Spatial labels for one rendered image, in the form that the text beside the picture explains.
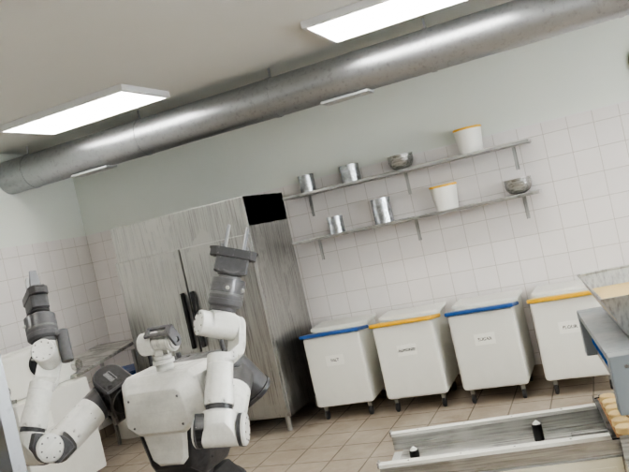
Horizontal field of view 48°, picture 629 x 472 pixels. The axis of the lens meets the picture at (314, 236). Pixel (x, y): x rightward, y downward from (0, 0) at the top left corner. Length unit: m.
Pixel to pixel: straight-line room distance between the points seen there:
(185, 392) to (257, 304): 4.05
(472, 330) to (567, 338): 0.71
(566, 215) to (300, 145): 2.45
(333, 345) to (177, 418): 4.16
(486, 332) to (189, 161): 3.39
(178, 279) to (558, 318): 3.17
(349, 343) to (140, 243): 2.08
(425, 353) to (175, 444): 4.02
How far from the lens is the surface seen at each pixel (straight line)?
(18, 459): 1.38
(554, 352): 5.75
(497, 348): 5.78
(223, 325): 1.80
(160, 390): 2.04
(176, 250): 6.33
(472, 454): 2.33
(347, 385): 6.16
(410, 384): 6.00
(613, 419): 2.39
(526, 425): 2.61
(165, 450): 2.11
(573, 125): 6.22
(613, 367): 2.06
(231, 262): 1.82
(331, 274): 6.70
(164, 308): 6.49
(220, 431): 1.75
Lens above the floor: 1.70
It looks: 1 degrees down
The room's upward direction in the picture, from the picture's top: 13 degrees counter-clockwise
